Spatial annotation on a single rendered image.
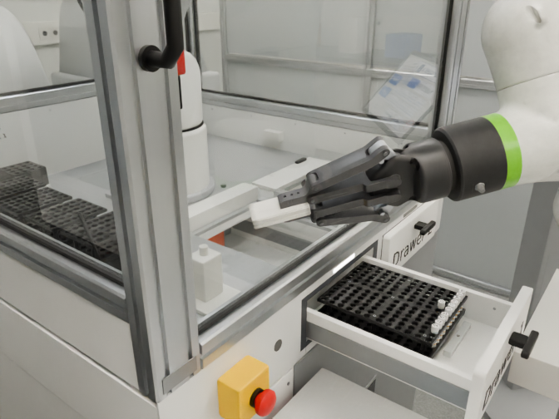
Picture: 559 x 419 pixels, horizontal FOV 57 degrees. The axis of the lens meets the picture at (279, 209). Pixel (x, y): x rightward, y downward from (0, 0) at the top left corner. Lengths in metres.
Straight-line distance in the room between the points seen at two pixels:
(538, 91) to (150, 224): 0.46
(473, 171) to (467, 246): 2.19
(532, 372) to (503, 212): 1.68
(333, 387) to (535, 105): 0.60
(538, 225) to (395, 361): 1.11
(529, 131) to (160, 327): 0.49
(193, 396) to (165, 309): 0.16
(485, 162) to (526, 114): 0.08
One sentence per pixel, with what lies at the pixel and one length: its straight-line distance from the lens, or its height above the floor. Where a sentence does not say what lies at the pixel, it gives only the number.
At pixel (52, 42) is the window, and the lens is 0.64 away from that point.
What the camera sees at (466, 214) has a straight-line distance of 2.74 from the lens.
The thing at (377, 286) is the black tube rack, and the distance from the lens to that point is 1.02.
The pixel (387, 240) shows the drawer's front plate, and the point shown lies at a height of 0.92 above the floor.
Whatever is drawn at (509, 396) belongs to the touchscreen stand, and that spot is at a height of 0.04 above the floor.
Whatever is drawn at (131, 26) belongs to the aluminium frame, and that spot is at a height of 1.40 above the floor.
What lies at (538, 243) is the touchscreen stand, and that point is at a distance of 1.92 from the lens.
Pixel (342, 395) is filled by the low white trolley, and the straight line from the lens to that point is 0.98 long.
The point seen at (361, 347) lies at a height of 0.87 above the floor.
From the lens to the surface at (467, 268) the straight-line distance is 2.85.
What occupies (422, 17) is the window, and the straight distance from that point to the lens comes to 1.17.
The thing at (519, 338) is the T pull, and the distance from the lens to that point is 0.94.
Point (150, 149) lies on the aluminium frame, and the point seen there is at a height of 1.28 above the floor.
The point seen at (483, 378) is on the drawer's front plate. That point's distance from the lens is 0.82.
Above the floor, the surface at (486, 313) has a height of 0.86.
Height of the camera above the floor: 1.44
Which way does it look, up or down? 24 degrees down
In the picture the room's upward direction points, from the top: straight up
